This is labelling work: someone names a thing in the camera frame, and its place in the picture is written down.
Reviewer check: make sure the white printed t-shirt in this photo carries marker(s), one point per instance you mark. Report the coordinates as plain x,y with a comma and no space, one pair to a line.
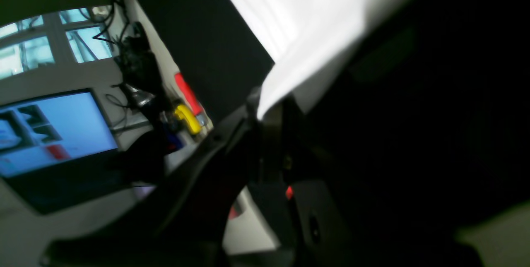
309,41

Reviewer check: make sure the computer monitor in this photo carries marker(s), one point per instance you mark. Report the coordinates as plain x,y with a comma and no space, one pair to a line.
58,151

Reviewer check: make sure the red tool on shelf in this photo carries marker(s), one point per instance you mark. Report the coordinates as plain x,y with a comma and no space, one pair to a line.
188,94

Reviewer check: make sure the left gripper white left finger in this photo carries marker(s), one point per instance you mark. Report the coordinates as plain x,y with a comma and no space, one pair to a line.
182,222

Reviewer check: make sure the yellow tool on shelf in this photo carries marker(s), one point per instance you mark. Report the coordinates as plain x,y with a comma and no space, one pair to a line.
186,116

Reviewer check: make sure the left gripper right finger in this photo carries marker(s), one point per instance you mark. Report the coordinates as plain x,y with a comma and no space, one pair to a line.
298,199

